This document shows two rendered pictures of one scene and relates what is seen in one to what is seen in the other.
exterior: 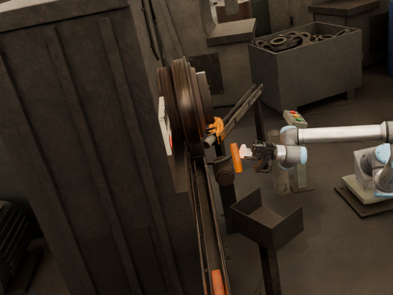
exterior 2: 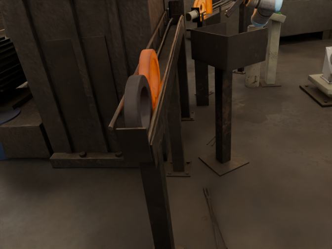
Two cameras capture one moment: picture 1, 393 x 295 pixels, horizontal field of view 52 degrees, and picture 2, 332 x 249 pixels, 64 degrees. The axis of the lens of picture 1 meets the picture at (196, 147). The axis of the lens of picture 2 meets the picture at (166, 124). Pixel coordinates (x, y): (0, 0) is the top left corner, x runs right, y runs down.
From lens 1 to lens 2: 0.97 m
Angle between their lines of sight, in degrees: 8
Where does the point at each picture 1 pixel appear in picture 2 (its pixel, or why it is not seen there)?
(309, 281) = (261, 143)
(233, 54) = not seen: outside the picture
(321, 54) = not seen: outside the picture
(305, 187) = (273, 83)
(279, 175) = (251, 67)
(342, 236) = (301, 116)
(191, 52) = not seen: outside the picture
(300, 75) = (285, 8)
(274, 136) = (253, 27)
